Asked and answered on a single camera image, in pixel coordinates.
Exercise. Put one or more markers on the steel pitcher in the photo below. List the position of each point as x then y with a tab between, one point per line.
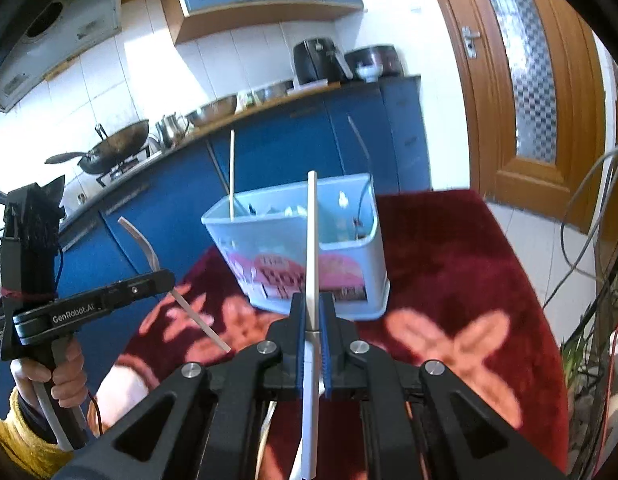
172	129

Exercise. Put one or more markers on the wooden door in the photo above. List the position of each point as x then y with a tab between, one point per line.
533	92

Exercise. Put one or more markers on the black air fryer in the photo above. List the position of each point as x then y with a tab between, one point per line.
319	58

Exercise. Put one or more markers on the black wok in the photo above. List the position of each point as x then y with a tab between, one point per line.
112	149

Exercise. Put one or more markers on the light blue chopsticks box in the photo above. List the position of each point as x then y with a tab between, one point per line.
322	234

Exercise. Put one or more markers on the person's left hand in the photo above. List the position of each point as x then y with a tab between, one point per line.
69	379

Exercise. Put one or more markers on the wooden chopstick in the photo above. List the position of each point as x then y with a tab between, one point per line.
232	175

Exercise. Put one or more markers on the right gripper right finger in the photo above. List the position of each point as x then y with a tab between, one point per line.
420	422

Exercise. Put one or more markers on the range hood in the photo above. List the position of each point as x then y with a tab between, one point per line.
62	30

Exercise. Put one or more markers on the small steel bowl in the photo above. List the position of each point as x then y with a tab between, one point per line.
272	92

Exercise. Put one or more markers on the yellow sleeve forearm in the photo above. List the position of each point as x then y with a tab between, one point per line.
23	453

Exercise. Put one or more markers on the blue lower kitchen cabinets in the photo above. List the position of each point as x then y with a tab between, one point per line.
377	128

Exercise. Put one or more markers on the white chopstick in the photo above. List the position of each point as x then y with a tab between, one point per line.
306	459

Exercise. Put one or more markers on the steel colander bowl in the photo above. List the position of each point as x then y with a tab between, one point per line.
213	111

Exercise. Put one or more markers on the white small bowl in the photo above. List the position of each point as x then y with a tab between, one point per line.
369	73

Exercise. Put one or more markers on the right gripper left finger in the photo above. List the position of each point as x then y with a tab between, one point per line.
202	422

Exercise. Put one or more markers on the red floral plush tablecloth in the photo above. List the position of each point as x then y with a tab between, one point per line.
457	294

